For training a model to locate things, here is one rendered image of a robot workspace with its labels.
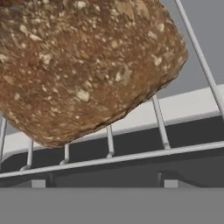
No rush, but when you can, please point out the white toaster oven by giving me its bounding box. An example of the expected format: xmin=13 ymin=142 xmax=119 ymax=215
xmin=0 ymin=0 xmax=224 ymax=188

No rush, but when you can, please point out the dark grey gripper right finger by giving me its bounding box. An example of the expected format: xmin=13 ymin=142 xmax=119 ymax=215
xmin=157 ymin=170 xmax=208 ymax=188

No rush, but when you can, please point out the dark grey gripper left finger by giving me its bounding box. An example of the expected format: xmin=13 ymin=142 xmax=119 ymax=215
xmin=0 ymin=172 xmax=58 ymax=188

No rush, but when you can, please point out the brown seeded bread loaf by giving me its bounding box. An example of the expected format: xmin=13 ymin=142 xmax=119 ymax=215
xmin=0 ymin=0 xmax=189 ymax=149

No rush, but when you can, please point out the grey wire oven rack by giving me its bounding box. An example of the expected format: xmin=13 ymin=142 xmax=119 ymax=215
xmin=0 ymin=0 xmax=224 ymax=179

